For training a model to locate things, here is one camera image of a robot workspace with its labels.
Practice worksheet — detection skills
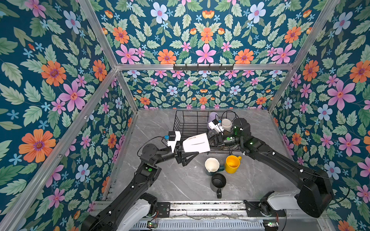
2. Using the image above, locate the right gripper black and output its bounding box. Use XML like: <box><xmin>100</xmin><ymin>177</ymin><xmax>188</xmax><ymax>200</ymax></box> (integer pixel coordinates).
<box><xmin>202</xmin><ymin>134</ymin><xmax>243</xmax><ymax>151</ymax></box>

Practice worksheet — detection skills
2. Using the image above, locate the white mug red inside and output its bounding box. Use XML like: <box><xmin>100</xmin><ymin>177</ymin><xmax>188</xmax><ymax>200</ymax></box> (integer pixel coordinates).
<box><xmin>221</xmin><ymin>118</ymin><xmax>233</xmax><ymax>133</ymax></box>

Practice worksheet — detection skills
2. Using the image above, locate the white ceramic mug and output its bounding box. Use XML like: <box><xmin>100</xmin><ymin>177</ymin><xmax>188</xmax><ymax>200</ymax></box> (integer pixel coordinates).
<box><xmin>183</xmin><ymin>133</ymin><xmax>211</xmax><ymax>154</ymax></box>

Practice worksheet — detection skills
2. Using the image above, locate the yellow mug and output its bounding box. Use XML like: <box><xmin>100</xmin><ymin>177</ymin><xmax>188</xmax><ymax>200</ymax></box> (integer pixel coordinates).
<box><xmin>225</xmin><ymin>155</ymin><xmax>242</xmax><ymax>174</ymax></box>

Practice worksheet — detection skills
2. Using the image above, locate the lavender plastic cup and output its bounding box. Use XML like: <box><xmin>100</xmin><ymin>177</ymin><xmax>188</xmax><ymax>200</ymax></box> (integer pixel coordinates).
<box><xmin>207</xmin><ymin>112</ymin><xmax>218</xmax><ymax>130</ymax></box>

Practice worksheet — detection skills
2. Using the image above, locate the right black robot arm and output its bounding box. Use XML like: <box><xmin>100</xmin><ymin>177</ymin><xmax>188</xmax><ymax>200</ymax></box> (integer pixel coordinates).
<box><xmin>208</xmin><ymin>117</ymin><xmax>334</xmax><ymax>218</ymax></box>

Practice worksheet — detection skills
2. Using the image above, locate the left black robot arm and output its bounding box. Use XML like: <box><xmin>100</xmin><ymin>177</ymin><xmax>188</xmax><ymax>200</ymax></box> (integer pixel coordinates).
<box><xmin>81</xmin><ymin>143</ymin><xmax>199</xmax><ymax>231</ymax></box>

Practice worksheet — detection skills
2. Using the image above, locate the cream mug green outside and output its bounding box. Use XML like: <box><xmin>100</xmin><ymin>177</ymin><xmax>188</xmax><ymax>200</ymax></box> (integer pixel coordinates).
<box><xmin>204</xmin><ymin>158</ymin><xmax>225</xmax><ymax>176</ymax></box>

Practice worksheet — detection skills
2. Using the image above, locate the black mug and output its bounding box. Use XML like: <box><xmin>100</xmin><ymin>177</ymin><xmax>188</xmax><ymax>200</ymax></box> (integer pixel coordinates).
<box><xmin>210</xmin><ymin>173</ymin><xmax>227</xmax><ymax>199</ymax></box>

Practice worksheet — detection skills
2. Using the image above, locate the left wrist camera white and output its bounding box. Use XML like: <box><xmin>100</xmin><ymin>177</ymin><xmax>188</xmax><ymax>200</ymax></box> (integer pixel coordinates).
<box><xmin>165</xmin><ymin>131</ymin><xmax>181</xmax><ymax>153</ymax></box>

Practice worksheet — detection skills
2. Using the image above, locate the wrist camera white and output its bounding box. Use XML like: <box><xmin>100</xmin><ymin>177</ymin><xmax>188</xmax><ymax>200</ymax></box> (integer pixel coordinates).
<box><xmin>165</xmin><ymin>131</ymin><xmax>181</xmax><ymax>153</ymax></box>
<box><xmin>208</xmin><ymin>119</ymin><xmax>224</xmax><ymax>133</ymax></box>

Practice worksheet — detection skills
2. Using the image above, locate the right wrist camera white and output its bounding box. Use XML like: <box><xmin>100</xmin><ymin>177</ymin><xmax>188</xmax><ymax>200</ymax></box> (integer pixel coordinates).
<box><xmin>208</xmin><ymin>119</ymin><xmax>224</xmax><ymax>133</ymax></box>

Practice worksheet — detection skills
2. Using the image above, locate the black wire dish rack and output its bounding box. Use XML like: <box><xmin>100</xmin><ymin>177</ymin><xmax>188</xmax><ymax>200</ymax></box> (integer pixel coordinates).
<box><xmin>173</xmin><ymin>110</ymin><xmax>240</xmax><ymax>155</ymax></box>

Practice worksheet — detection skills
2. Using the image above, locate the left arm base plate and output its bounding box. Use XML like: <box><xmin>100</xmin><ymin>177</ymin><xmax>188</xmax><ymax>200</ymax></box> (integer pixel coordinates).
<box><xmin>150</xmin><ymin>202</ymin><xmax>171</xmax><ymax>218</ymax></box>

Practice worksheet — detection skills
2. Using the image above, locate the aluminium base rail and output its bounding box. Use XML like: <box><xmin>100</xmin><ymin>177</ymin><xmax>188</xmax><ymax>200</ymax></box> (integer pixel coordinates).
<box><xmin>89</xmin><ymin>200</ymin><xmax>335</xmax><ymax>231</ymax></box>

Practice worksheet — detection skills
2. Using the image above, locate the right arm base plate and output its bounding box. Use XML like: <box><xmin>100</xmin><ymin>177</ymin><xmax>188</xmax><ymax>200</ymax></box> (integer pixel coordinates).
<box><xmin>243</xmin><ymin>200</ymin><xmax>286</xmax><ymax>218</ymax></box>

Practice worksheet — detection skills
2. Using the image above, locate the metal hook rail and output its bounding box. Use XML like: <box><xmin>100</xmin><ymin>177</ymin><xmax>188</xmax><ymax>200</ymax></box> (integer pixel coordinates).
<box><xmin>172</xmin><ymin>64</ymin><xmax>234</xmax><ymax>72</ymax></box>

